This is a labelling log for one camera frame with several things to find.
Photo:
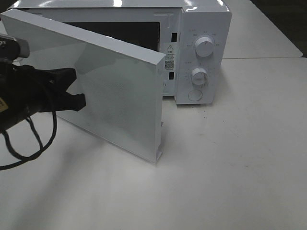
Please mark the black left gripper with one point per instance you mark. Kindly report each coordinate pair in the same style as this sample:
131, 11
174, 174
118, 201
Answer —
25, 91

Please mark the round door release button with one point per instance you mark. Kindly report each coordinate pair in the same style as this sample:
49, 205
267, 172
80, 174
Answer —
195, 95

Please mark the lower white timer knob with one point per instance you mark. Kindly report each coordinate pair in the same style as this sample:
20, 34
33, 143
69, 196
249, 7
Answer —
199, 76

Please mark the white microwave oven body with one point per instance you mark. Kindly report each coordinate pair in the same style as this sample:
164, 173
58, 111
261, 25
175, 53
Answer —
167, 26

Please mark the upper white power knob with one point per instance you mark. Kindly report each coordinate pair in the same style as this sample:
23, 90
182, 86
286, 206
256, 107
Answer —
204, 46

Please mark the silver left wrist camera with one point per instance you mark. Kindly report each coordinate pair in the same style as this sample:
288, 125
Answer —
12, 48

